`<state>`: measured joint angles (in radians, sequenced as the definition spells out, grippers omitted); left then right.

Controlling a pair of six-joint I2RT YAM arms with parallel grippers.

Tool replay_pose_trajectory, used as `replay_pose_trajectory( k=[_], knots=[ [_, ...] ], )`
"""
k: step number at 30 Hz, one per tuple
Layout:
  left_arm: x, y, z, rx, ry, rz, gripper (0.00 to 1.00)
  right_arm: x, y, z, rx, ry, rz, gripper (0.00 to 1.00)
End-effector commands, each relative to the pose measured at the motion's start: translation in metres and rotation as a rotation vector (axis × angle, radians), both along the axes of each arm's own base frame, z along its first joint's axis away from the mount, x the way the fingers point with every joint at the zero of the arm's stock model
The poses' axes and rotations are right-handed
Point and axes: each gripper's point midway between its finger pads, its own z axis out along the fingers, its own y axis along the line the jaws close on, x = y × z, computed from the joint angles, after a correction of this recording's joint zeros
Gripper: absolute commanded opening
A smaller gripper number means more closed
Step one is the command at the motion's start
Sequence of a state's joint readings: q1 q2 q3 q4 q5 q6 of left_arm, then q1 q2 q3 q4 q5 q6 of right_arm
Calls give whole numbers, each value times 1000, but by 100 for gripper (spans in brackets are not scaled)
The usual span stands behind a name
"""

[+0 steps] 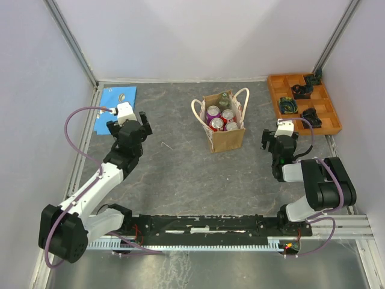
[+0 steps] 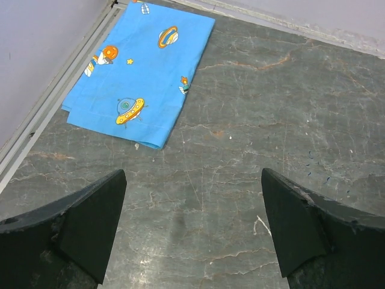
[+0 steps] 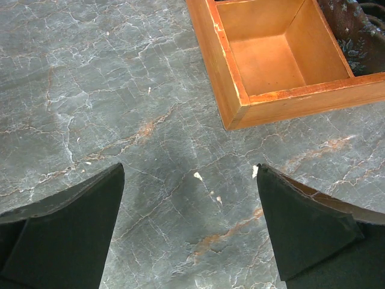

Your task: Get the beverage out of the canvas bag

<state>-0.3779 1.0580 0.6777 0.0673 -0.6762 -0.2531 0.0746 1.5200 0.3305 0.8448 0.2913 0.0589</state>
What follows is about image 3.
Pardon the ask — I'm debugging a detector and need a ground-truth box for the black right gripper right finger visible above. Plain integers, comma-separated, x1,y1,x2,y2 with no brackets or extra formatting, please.
257,164,384,288

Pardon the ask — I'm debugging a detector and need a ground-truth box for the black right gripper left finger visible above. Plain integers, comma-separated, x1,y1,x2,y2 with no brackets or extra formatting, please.
1,163,125,288

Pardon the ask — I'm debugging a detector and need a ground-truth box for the orange wooden compartment tray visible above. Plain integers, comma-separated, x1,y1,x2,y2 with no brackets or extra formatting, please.
187,1,384,130

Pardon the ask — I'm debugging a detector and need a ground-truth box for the dark floral cloth item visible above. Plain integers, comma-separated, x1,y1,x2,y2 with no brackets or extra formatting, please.
318,0,384,76

